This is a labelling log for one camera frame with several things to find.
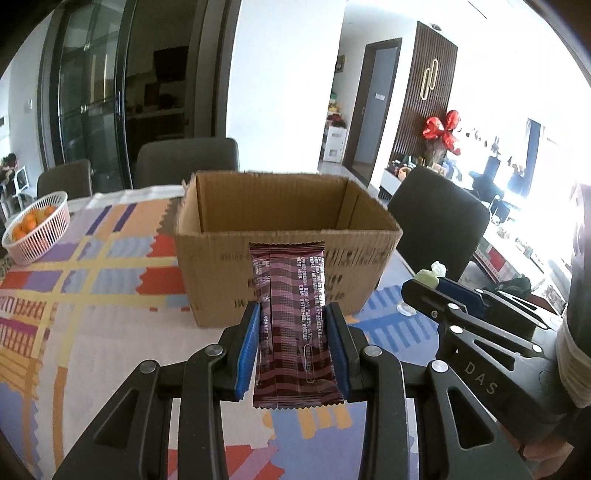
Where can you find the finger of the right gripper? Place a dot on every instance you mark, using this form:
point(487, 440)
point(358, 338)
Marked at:
point(432, 303)
point(472, 300)

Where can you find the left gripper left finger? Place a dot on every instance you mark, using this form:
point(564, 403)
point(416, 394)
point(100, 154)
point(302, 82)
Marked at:
point(128, 438)

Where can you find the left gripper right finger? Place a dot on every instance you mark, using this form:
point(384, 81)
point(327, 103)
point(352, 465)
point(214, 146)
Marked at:
point(419, 419)

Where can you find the pale green candy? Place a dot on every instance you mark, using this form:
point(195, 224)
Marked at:
point(431, 277)

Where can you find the maroon striped snack bar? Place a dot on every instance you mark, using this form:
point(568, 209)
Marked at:
point(294, 369)

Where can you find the person right hand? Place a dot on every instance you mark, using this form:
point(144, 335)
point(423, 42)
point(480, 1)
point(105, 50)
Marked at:
point(548, 455)

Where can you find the black chair right side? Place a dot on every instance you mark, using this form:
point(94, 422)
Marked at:
point(440, 222)

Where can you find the colourful patterned table mat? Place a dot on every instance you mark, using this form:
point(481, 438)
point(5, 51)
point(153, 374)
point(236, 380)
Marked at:
point(108, 296)

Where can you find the red foil balloon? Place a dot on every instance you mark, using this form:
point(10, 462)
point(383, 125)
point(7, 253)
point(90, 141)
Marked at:
point(443, 130)

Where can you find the white storage shelf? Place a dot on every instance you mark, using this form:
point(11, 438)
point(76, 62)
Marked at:
point(334, 137)

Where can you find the brown cardboard box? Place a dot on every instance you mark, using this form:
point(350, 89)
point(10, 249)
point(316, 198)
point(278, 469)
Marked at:
point(223, 213)

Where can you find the white basket of oranges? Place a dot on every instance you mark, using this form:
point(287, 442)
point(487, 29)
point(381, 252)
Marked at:
point(34, 231)

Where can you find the black chair far left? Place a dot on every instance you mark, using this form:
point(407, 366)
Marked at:
point(73, 178)

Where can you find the black chair behind box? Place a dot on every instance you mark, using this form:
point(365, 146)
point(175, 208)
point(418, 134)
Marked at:
point(171, 162)

